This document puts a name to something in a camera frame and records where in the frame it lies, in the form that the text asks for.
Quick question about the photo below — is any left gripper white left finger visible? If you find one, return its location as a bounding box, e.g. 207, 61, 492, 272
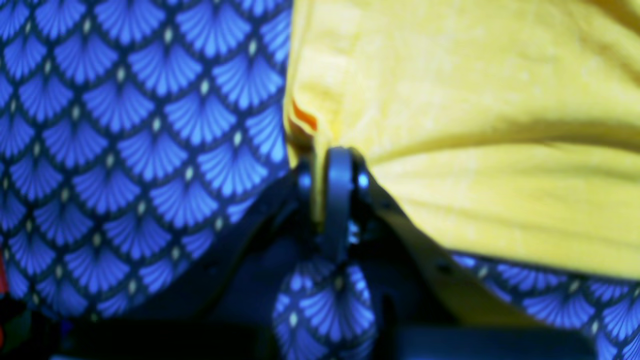
123, 160, 314, 322

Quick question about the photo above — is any left gripper black-tipped right finger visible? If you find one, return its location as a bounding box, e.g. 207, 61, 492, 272
321, 146, 451, 321

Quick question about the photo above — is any yellow T-shirt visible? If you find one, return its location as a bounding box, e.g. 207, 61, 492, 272
282, 0, 640, 326

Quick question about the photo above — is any blue fan-pattern table cloth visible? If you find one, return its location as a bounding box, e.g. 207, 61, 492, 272
1, 0, 639, 360

